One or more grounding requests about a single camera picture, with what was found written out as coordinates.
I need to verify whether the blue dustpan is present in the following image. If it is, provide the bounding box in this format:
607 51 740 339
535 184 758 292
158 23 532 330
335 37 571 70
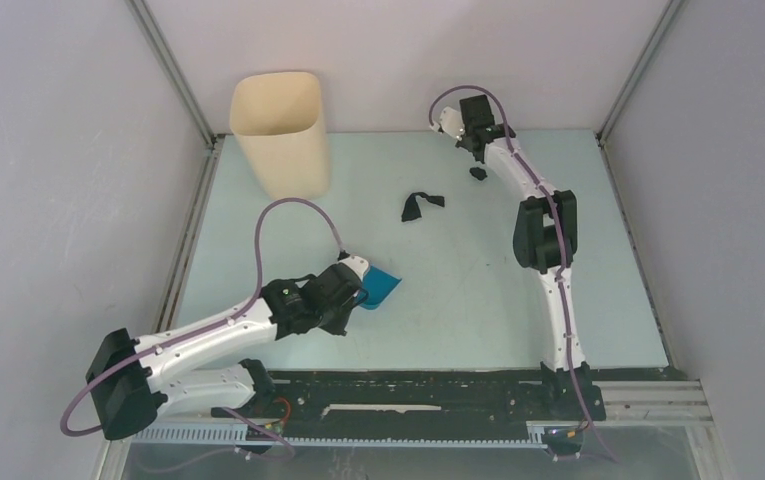
357 266 402 310

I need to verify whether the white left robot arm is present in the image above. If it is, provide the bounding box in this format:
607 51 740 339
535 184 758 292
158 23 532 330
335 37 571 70
86 256 371 440

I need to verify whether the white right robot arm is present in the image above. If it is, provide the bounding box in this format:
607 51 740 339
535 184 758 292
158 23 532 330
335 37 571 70
437 95 606 427

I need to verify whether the small black paper scrap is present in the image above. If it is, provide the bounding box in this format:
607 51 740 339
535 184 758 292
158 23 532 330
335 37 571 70
469 167 487 182

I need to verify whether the long black paper scrap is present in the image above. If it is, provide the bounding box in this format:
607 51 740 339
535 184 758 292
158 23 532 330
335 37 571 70
401 192 446 223

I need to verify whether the beige waste bin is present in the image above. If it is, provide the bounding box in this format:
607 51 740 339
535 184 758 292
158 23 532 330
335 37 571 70
229 71 332 200

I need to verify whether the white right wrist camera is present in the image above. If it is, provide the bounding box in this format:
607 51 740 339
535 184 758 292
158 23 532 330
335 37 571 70
436 107 465 141

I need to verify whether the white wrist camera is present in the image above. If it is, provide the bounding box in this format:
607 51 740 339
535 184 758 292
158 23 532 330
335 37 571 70
436 107 465 141
339 255 371 282

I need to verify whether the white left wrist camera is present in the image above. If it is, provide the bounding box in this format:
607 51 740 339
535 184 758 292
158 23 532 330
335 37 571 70
339 255 371 282

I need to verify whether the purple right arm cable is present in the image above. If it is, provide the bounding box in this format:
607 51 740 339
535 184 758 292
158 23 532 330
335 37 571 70
428 85 622 465

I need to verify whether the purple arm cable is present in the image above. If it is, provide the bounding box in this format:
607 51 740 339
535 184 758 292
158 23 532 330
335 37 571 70
428 85 622 465
59 197 350 476

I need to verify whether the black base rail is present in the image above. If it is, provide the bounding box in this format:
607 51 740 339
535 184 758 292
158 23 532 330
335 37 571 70
237 369 583 439

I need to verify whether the right aluminium frame post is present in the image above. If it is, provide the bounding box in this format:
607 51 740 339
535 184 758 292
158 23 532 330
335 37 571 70
595 0 688 193

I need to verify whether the aluminium frame post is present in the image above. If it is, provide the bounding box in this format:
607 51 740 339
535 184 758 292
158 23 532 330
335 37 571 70
595 0 688 193
126 0 223 332

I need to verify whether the left aluminium frame post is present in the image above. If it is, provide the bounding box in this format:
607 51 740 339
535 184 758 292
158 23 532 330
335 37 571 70
126 0 223 332

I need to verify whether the grey cable duct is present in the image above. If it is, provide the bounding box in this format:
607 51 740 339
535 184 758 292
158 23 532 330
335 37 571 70
131 423 546 449

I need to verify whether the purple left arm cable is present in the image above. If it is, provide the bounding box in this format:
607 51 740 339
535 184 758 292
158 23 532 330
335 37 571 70
59 197 350 476

